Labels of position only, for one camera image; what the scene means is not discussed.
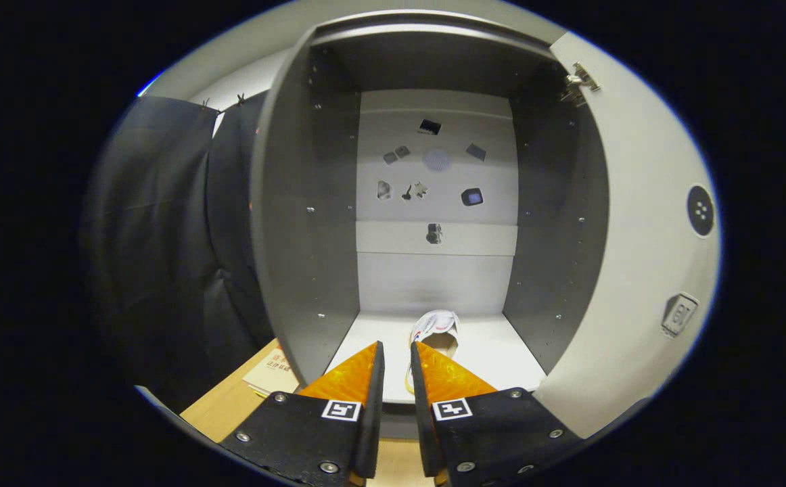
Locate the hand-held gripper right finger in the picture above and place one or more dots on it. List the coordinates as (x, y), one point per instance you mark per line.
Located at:
(420, 419)

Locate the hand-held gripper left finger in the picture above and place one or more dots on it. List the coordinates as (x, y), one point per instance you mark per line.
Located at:
(373, 419)

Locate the white shoe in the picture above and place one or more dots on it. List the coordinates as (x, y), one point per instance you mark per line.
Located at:
(437, 328)

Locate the grey shoe cabinet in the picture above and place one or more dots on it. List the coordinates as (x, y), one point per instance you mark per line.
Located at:
(312, 257)

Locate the metal door hinge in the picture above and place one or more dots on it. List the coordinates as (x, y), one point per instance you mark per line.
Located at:
(579, 82)

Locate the tan book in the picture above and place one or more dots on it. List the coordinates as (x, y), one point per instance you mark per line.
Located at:
(271, 375)

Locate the black backdrop cloth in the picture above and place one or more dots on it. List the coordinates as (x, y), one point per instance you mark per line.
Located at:
(163, 257)

